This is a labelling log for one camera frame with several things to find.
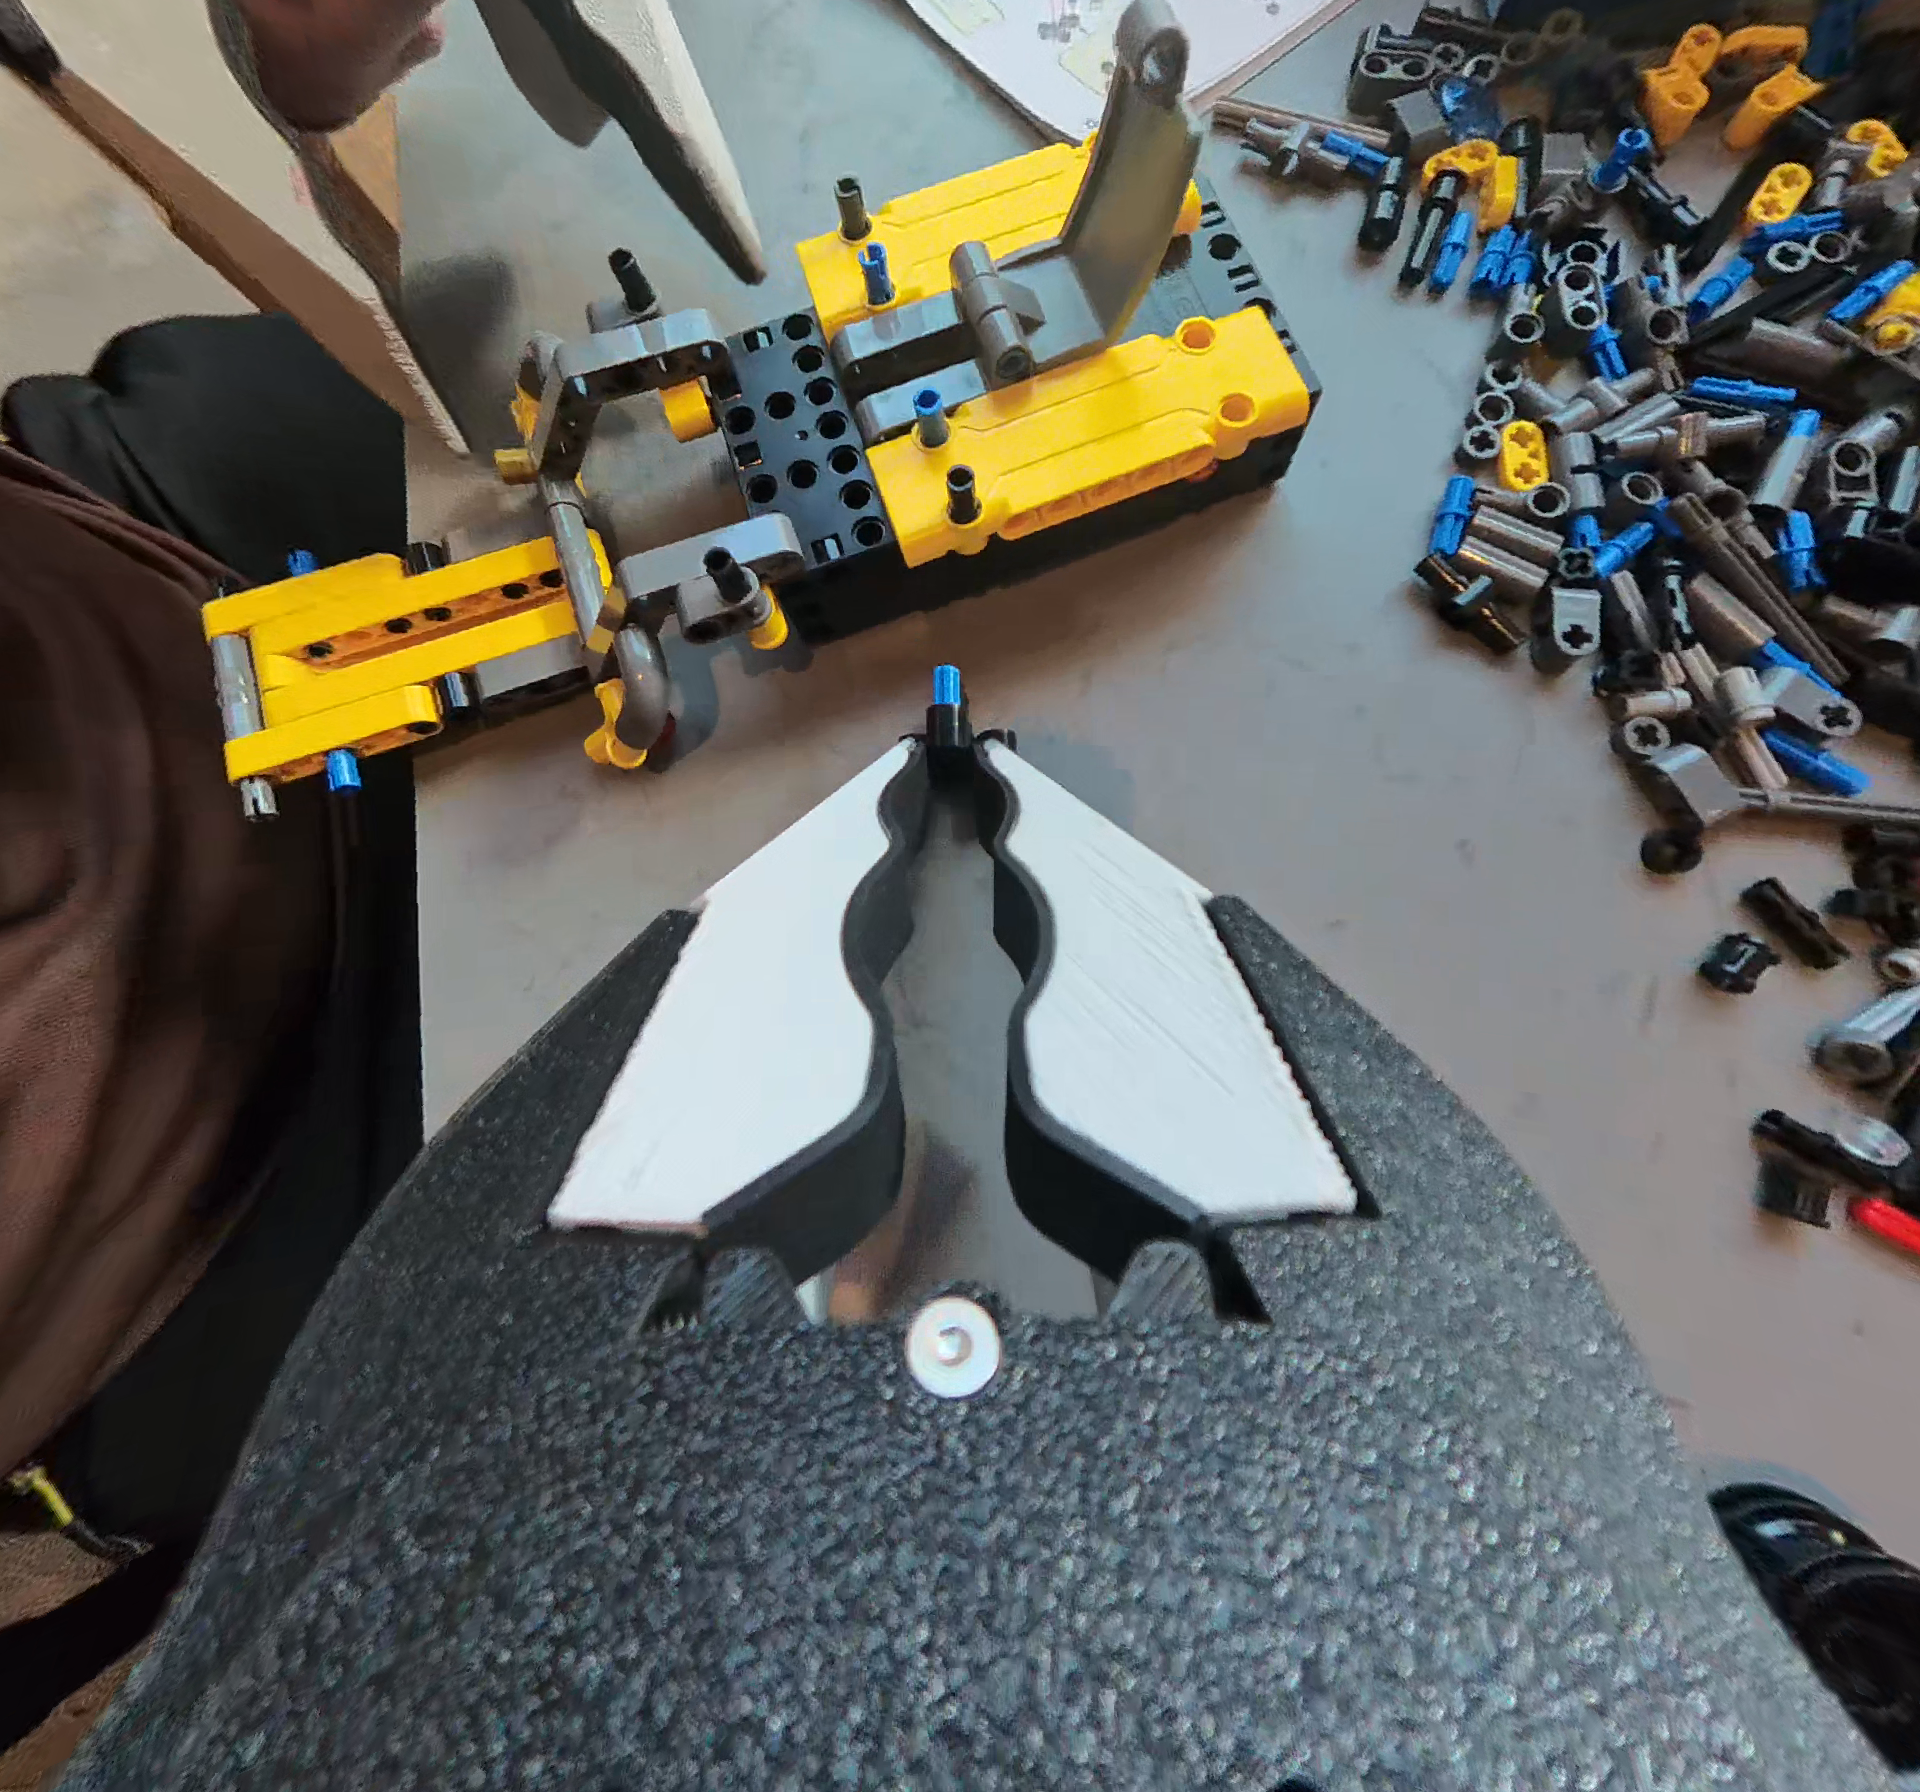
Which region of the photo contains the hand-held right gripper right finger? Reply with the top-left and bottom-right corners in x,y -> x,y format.
973,741 -> 1362,1291

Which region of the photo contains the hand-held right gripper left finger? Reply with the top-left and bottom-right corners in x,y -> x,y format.
543,741 -> 927,1287

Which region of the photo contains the black connector with blue pin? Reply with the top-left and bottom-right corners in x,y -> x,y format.
922,666 -> 1023,793

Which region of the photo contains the yellow black brick vehicle model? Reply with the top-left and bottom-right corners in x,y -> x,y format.
201,0 -> 1325,826

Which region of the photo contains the grey desk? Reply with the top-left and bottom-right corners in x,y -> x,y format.
396,0 -> 1920,1523

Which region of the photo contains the person's brown sweater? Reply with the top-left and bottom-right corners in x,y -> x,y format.
0,443 -> 425,1498

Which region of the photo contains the pile of black red pins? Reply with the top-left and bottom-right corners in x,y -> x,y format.
1695,869 -> 1920,1263

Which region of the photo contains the pile of blue grey brick parts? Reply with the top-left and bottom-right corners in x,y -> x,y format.
1215,0 -> 1920,881

